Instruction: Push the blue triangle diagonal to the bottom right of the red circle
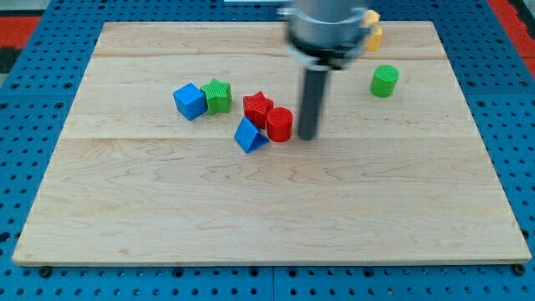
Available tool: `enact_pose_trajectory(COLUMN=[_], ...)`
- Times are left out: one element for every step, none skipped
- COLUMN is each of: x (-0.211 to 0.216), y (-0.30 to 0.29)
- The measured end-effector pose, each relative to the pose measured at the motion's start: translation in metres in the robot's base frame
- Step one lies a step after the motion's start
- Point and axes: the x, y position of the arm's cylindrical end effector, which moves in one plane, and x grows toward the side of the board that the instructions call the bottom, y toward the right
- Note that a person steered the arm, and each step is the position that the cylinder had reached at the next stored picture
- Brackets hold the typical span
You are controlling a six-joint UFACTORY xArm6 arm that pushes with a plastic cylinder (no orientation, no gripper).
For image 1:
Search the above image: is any red cylinder block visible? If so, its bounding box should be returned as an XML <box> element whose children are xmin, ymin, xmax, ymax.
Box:
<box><xmin>267</xmin><ymin>107</ymin><xmax>293</xmax><ymax>142</ymax></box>

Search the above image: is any blue cube block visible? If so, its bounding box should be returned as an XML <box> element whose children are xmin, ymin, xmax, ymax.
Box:
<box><xmin>172</xmin><ymin>83</ymin><xmax>207</xmax><ymax>121</ymax></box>

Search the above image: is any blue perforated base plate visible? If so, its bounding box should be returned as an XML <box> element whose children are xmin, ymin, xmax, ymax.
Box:
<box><xmin>1</xmin><ymin>0</ymin><xmax>534</xmax><ymax>300</ymax></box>

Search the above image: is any wooden board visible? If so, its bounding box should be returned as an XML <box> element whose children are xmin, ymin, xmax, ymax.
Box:
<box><xmin>13</xmin><ymin>21</ymin><xmax>532</xmax><ymax>267</ymax></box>

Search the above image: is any yellow block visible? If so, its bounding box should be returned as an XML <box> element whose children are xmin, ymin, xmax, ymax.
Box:
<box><xmin>362</xmin><ymin>10</ymin><xmax>383</xmax><ymax>51</ymax></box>

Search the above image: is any red star block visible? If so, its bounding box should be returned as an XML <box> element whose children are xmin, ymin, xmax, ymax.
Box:
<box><xmin>242</xmin><ymin>91</ymin><xmax>273</xmax><ymax>130</ymax></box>

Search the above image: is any green star block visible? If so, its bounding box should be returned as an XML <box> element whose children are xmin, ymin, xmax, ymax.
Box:
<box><xmin>200</xmin><ymin>79</ymin><xmax>232</xmax><ymax>115</ymax></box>

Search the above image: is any blue triangle block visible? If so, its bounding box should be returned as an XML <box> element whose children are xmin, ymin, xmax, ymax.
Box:
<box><xmin>234</xmin><ymin>117</ymin><xmax>269</xmax><ymax>154</ymax></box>

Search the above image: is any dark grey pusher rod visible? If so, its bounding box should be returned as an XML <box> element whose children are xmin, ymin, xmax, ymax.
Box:
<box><xmin>298</xmin><ymin>69</ymin><xmax>329</xmax><ymax>140</ymax></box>

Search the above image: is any green cylinder block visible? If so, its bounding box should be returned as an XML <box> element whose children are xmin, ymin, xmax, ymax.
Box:
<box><xmin>369</xmin><ymin>64</ymin><xmax>400</xmax><ymax>98</ymax></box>

